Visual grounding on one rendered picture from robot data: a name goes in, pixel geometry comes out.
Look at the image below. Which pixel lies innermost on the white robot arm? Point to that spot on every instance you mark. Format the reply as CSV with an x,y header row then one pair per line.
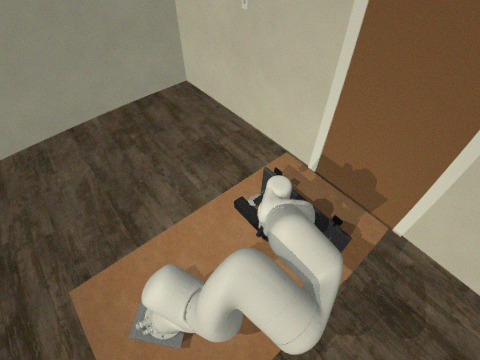
x,y
251,281

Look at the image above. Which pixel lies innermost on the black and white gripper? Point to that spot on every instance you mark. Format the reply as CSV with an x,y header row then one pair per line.
x,y
262,231

